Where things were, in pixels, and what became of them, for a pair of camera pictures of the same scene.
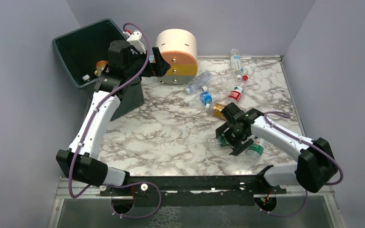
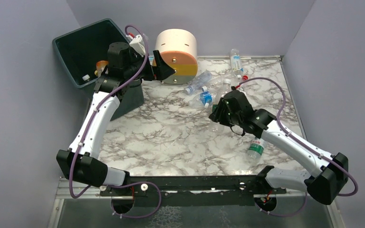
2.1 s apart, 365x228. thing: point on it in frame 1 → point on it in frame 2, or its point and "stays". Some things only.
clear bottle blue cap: [204, 78] stays
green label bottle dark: [211, 141] → [216, 126]
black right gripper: [229, 138] → [219, 111]
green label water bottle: [255, 149] stays
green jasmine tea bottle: [86, 77] stays
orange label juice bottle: [100, 65] stays
